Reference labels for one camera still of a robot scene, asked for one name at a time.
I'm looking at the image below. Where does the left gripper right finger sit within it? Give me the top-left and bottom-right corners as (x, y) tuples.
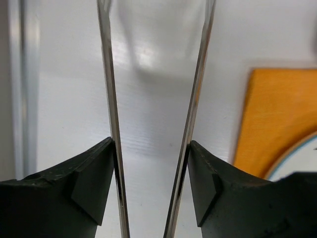
(188, 141), (317, 238)

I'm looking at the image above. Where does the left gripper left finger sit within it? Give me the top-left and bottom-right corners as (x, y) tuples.
(0, 138), (114, 238)

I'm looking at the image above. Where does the white strawberry plate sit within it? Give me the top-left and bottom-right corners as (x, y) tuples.
(264, 132), (317, 181)

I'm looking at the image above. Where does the orange placemat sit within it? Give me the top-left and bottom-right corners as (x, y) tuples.
(233, 68), (317, 179)

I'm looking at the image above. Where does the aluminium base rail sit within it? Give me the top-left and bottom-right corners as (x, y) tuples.
(8, 0), (41, 179)

